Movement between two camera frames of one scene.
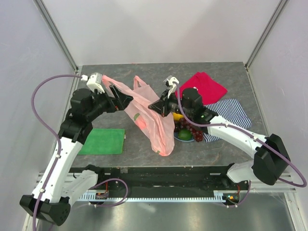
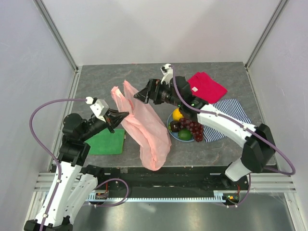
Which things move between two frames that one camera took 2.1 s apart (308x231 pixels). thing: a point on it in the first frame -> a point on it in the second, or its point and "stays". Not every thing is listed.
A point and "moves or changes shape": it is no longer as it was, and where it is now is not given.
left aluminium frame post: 45,14 stays
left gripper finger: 121,101 -> 116,121
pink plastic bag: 156,127 moves or changes shape
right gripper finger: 164,95 -> 151,85
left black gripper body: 102,103 -> 95,126
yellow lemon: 176,117 stays
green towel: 104,141 stays
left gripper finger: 115,91 -> 114,114
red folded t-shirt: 210,89 stays
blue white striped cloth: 230,109 stays
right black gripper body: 172,105 -> 163,93
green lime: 185,134 stays
